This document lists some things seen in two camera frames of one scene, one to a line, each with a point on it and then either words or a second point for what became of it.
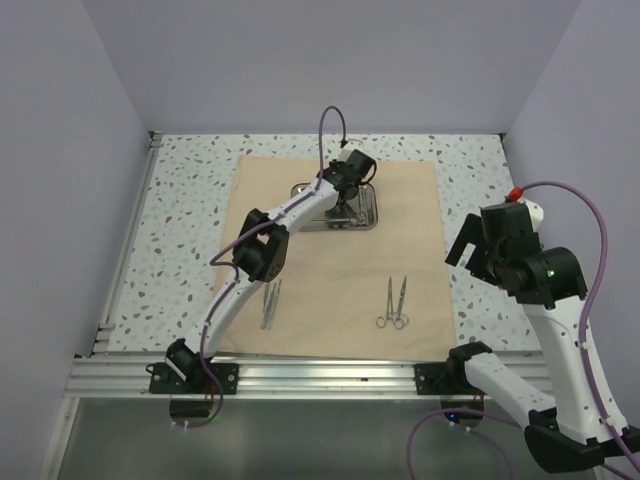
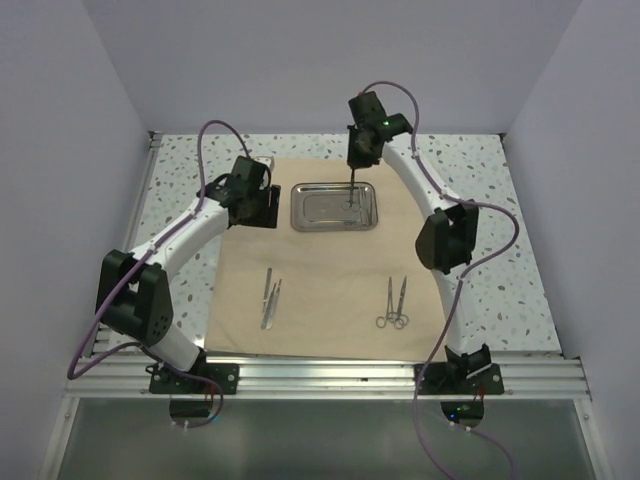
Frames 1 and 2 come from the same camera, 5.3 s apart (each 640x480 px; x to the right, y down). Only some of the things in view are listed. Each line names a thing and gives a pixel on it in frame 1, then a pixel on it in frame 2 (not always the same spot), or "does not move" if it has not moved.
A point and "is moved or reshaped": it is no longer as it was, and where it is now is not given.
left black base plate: x=163 y=380 does not move
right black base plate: x=445 y=378 does not move
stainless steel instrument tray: x=357 y=212 does not move
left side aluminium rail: x=128 y=253 does not move
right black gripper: x=473 y=231 → x=353 y=159
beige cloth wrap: x=377 y=294 does not move
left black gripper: x=335 y=166 → x=267 y=217
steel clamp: x=360 y=220 is moved or reshaped
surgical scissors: x=381 y=322 does not move
